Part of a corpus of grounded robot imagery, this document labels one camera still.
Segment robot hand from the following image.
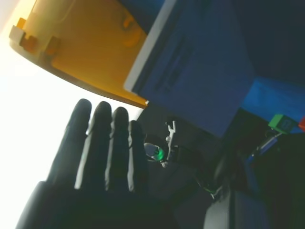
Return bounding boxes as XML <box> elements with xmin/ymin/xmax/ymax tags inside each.
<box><xmin>15</xmin><ymin>98</ymin><xmax>272</xmax><ymax>229</ymax></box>

